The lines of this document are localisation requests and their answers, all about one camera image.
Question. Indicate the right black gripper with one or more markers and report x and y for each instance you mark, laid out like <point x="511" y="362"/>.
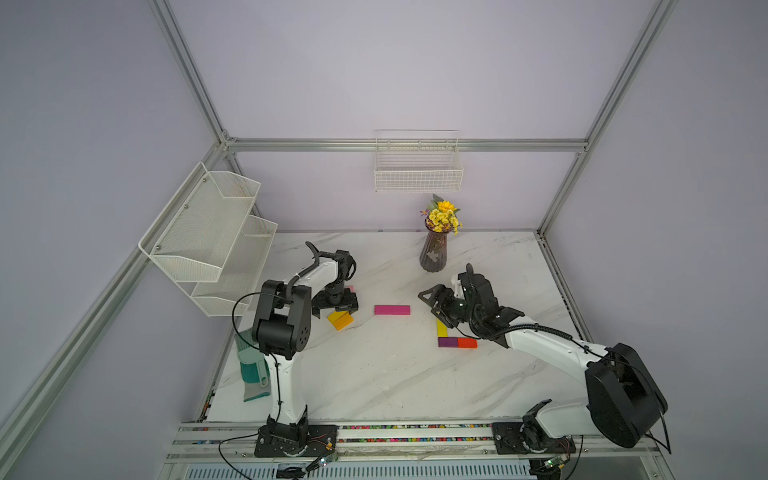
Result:
<point x="441" y="290"/>

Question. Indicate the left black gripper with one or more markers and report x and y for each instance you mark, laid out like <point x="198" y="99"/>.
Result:
<point x="349" y="303"/>

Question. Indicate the lime yellow long block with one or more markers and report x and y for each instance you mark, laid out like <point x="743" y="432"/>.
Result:
<point x="442" y="330"/>

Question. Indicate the magenta block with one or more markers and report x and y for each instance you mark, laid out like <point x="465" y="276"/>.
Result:
<point x="401" y="310"/>
<point x="383" y="310"/>

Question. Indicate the dark purple block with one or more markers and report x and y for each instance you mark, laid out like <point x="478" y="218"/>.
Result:
<point x="448" y="342"/>

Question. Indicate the orange-red block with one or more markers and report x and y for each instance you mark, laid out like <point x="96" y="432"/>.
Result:
<point x="467" y="343"/>

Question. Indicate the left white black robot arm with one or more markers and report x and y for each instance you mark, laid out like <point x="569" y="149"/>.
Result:
<point x="283" y="322"/>

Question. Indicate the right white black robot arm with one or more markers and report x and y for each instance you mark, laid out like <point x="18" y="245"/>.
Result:
<point x="621" y="402"/>

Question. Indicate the orange block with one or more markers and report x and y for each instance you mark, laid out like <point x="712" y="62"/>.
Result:
<point x="343" y="322"/>

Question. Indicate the dark glass vase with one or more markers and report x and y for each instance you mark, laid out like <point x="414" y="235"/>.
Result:
<point x="434" y="254"/>

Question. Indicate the yellow flower bouquet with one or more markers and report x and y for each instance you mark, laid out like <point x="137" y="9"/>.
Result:
<point x="440" y="216"/>

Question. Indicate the lower white mesh shelf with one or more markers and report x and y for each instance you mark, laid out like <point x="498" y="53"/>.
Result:
<point x="241" y="271"/>

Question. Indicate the white mesh shelf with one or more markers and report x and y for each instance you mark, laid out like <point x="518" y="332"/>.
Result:
<point x="193" y="237"/>
<point x="241" y="271"/>

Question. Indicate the green dustpan brush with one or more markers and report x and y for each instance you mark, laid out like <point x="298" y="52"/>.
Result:
<point x="253" y="367"/>

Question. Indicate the upper white mesh shelf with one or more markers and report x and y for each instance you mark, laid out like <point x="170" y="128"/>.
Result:
<point x="193" y="237"/>

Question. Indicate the white wire wall basket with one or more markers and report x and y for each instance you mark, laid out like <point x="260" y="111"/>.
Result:
<point x="423" y="161"/>

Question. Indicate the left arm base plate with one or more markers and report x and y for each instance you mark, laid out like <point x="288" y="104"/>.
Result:
<point x="300" y="441"/>

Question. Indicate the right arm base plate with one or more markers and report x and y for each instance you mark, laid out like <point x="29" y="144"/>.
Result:
<point x="522" y="438"/>

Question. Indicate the aluminium front rail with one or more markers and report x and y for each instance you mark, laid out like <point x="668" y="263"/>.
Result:
<point x="355" y="440"/>

